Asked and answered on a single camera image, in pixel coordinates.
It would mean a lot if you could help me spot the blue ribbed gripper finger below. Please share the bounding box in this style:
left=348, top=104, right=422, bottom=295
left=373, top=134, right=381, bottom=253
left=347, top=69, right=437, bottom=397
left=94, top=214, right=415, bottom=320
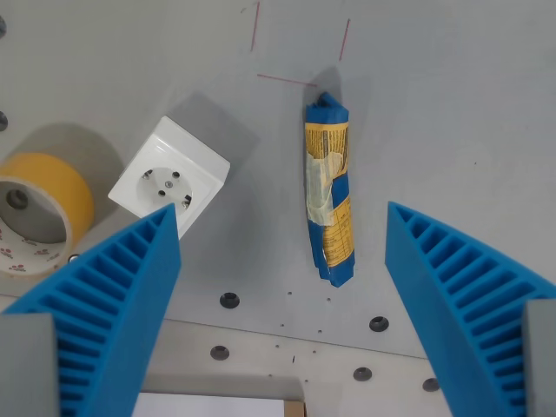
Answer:
left=384, top=200, right=556, bottom=417
left=0, top=202, right=182, bottom=417

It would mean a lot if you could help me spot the white panel with cardboard edge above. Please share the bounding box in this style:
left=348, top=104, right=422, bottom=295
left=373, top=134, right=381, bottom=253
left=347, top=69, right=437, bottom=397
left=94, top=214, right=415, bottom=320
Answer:
left=131, top=391, right=308, bottom=417

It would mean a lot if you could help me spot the blue and yellow bag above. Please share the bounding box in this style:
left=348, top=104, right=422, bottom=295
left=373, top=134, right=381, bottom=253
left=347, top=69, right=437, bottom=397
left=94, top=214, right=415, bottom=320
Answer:
left=302, top=90, right=357, bottom=288

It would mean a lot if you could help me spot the white wall socket box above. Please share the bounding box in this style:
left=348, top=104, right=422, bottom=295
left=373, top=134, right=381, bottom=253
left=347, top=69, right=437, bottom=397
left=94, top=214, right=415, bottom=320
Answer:
left=107, top=115, right=231, bottom=241

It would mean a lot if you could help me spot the yellow tape roll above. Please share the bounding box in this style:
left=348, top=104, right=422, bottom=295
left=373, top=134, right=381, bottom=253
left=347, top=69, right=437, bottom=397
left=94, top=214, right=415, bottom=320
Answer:
left=0, top=151, right=96, bottom=278

